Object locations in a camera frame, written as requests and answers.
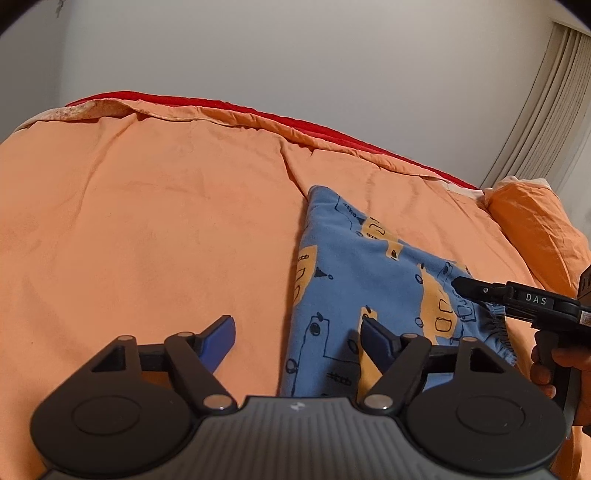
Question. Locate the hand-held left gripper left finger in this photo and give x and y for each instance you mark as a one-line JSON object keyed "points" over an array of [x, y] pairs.
{"points": [[220, 339]]}

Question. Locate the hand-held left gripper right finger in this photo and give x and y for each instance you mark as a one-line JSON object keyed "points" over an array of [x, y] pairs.
{"points": [[375, 341]]}

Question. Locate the orange duvet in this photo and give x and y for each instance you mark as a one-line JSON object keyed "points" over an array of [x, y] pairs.
{"points": [[152, 221]]}

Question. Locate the beige vertical blinds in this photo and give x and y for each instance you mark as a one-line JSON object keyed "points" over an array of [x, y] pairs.
{"points": [[540, 106]]}

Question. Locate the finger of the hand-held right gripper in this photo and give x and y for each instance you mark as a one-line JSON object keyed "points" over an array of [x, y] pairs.
{"points": [[480, 290]]}

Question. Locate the orange pillow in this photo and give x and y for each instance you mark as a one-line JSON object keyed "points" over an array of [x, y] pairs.
{"points": [[535, 230]]}

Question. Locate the blue printed pants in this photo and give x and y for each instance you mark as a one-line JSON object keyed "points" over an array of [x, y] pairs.
{"points": [[369, 277]]}

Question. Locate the red bed sheet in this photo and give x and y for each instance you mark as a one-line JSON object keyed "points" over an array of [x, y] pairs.
{"points": [[323, 131]]}

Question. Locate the person's right hand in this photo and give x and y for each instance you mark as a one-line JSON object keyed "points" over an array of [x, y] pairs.
{"points": [[575, 360]]}

